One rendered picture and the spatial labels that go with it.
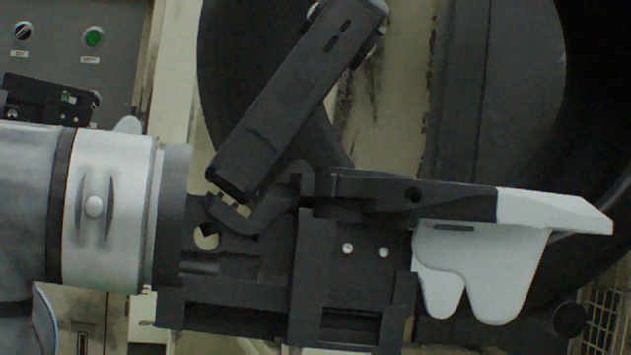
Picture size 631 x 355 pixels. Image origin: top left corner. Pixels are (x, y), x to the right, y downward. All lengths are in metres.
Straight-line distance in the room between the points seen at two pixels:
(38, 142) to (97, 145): 0.03
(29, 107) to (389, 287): 0.87
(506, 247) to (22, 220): 0.21
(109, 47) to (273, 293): 1.41
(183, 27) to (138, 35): 3.25
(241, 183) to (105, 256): 0.07
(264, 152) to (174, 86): 4.63
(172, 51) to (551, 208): 4.68
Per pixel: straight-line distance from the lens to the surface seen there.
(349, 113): 1.75
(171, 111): 5.22
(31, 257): 0.58
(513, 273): 0.56
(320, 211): 0.58
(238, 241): 0.59
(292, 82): 0.59
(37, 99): 1.40
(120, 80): 1.98
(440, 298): 0.68
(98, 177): 0.58
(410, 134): 1.77
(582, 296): 1.90
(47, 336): 0.73
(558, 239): 1.41
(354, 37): 0.59
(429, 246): 0.58
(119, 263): 0.58
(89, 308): 1.96
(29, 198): 0.57
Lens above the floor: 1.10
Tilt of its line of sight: 3 degrees down
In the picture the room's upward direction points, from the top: 7 degrees clockwise
